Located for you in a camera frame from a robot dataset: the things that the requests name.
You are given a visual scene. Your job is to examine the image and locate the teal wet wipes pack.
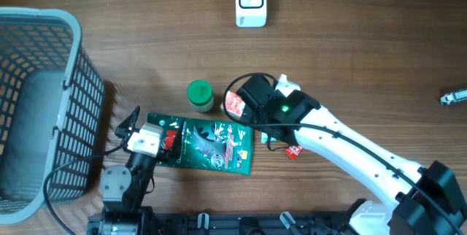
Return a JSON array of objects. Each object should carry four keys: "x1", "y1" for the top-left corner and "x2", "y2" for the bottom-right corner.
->
[{"x1": 260, "y1": 132, "x2": 276, "y2": 143}]

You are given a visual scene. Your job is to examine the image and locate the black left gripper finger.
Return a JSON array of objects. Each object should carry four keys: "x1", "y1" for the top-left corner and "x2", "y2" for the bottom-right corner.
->
[
  {"x1": 171, "y1": 120, "x2": 185, "y2": 159},
  {"x1": 115, "y1": 106, "x2": 140, "y2": 136}
]

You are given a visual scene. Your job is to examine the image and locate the green white small packet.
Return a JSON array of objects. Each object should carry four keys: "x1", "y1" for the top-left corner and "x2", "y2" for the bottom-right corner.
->
[{"x1": 440, "y1": 89, "x2": 467, "y2": 105}]

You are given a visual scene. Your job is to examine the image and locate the white barcode scanner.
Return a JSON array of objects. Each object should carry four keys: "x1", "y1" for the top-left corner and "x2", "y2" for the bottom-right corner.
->
[{"x1": 235, "y1": 0, "x2": 267, "y2": 28}]

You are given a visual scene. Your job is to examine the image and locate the green lid peanut butter jar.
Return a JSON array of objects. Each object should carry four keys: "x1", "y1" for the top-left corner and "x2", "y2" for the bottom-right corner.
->
[{"x1": 187, "y1": 80, "x2": 214, "y2": 112}]

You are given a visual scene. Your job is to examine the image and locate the grey plastic shopping basket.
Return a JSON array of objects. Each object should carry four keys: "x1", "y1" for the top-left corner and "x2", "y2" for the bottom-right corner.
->
[{"x1": 1, "y1": 7, "x2": 105, "y2": 225}]

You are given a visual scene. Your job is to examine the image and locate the red candy bar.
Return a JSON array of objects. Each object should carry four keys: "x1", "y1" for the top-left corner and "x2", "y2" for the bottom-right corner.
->
[{"x1": 285, "y1": 145, "x2": 303, "y2": 160}]

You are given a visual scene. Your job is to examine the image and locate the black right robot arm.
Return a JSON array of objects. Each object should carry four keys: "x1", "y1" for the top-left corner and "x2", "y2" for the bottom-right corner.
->
[{"x1": 233, "y1": 72, "x2": 466, "y2": 234}]

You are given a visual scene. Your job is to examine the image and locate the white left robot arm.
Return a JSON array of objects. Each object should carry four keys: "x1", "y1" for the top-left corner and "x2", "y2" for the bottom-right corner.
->
[{"x1": 87, "y1": 107, "x2": 182, "y2": 234}]

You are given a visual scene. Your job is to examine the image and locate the green snack bag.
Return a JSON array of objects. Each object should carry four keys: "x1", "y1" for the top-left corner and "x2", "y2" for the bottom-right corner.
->
[{"x1": 147, "y1": 113, "x2": 254, "y2": 175}]

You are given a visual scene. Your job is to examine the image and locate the orange tissue pack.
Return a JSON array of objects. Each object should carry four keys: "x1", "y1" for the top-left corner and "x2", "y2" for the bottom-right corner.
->
[{"x1": 220, "y1": 90, "x2": 245, "y2": 119}]

